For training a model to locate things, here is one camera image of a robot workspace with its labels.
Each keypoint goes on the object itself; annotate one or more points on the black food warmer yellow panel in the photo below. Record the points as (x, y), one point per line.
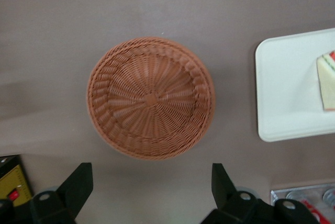
(14, 184)

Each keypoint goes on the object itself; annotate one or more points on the brown round wicker basket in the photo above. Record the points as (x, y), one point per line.
(150, 98)

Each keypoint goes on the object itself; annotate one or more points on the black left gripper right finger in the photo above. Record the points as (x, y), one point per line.
(230, 203)

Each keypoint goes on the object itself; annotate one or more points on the clear acrylic bottle rack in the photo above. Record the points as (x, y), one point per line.
(277, 195)

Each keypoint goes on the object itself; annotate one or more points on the cream plastic tray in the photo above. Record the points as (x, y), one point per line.
(285, 90)

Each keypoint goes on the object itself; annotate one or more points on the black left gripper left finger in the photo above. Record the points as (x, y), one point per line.
(70, 195)

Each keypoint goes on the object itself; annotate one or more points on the triangular sandwich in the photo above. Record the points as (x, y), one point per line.
(327, 82)

